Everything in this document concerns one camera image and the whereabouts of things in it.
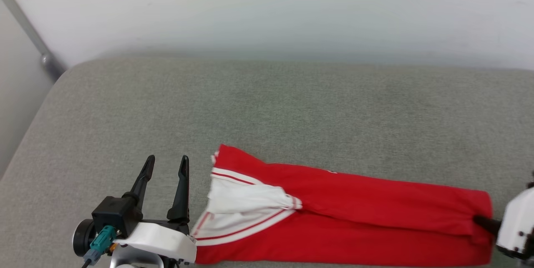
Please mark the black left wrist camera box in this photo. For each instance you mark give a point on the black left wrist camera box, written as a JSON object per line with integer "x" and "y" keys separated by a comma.
{"x": 117, "y": 213}

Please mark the red white sports jersey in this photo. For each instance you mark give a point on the red white sports jersey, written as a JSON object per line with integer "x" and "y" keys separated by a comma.
{"x": 354, "y": 213}

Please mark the left gripper white dark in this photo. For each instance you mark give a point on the left gripper white dark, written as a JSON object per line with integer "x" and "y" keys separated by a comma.
{"x": 162, "y": 238}

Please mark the grey metal wall rail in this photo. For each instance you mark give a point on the grey metal wall rail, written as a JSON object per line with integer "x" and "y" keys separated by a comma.
{"x": 29, "y": 34}

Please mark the grey fabric sofa seat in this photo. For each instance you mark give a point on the grey fabric sofa seat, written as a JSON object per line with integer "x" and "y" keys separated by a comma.
{"x": 292, "y": 105}

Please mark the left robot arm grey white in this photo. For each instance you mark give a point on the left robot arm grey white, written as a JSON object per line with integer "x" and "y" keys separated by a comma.
{"x": 137, "y": 257}

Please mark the right gripper white dark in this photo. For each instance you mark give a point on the right gripper white dark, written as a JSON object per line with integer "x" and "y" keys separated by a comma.
{"x": 517, "y": 222}

